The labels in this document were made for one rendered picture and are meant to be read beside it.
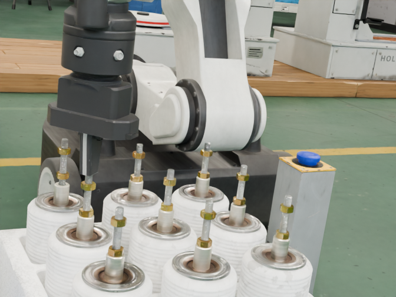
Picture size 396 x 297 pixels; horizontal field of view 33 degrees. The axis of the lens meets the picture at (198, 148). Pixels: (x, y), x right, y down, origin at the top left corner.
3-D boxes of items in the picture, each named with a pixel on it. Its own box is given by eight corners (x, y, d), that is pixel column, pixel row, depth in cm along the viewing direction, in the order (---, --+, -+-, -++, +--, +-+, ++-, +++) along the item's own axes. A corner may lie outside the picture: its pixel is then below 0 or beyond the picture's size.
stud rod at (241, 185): (237, 211, 101) (244, 164, 99) (241, 213, 100) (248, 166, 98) (232, 212, 100) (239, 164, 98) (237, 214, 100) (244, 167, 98)
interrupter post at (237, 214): (241, 221, 102) (244, 201, 101) (245, 227, 100) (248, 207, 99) (225, 221, 102) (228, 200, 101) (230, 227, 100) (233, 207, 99)
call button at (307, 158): (290, 162, 114) (292, 150, 114) (309, 161, 116) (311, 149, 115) (303, 170, 111) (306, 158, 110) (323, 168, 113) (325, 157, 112)
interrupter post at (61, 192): (71, 203, 101) (72, 182, 100) (66, 208, 99) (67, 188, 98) (55, 200, 101) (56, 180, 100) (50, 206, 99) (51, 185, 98)
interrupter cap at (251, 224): (252, 215, 105) (253, 211, 105) (267, 236, 98) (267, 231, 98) (205, 214, 104) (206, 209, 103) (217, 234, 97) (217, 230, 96)
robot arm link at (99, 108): (151, 131, 88) (161, 40, 84) (116, 147, 79) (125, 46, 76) (69, 112, 92) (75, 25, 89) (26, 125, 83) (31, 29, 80)
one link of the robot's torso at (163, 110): (99, 62, 165) (182, 80, 123) (173, 65, 174) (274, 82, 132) (97, 125, 168) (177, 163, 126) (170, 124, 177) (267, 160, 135)
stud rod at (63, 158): (66, 188, 99) (69, 139, 97) (59, 189, 99) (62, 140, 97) (63, 186, 100) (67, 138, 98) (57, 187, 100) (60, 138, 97)
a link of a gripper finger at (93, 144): (82, 176, 86) (85, 130, 84) (94, 170, 89) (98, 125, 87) (92, 179, 86) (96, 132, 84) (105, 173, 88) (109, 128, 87)
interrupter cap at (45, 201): (91, 199, 104) (92, 195, 103) (78, 217, 96) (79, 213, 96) (43, 192, 104) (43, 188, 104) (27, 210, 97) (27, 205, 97)
